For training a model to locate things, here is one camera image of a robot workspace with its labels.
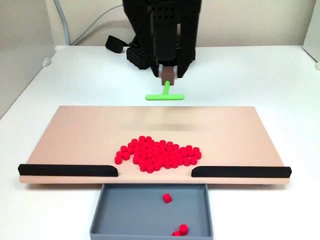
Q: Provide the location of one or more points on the green T-shaped pusher tool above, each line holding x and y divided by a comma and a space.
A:
166, 88

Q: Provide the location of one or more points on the pile of red granules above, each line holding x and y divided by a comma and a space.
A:
155, 155

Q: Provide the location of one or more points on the grey tray container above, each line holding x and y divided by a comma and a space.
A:
130, 212

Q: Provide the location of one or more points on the small white clip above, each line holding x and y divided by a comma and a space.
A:
46, 62
317, 65

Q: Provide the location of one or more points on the beige flat board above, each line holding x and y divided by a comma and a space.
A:
75, 137

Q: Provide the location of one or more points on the white desk partition panel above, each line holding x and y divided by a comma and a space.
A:
313, 30
20, 62

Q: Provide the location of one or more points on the red cylindrical granule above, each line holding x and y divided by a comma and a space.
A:
183, 229
176, 234
167, 198

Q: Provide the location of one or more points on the black edge rail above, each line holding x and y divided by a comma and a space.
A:
62, 170
240, 172

